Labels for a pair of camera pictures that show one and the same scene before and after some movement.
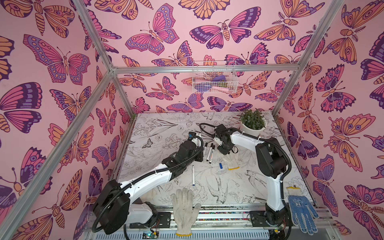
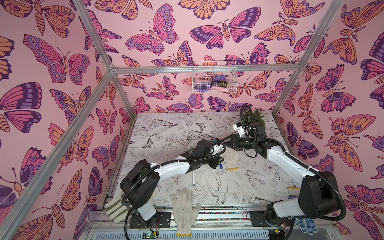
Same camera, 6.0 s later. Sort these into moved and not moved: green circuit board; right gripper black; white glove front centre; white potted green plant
Moved: right gripper black
Not moved: green circuit board; white glove front centre; white potted green plant
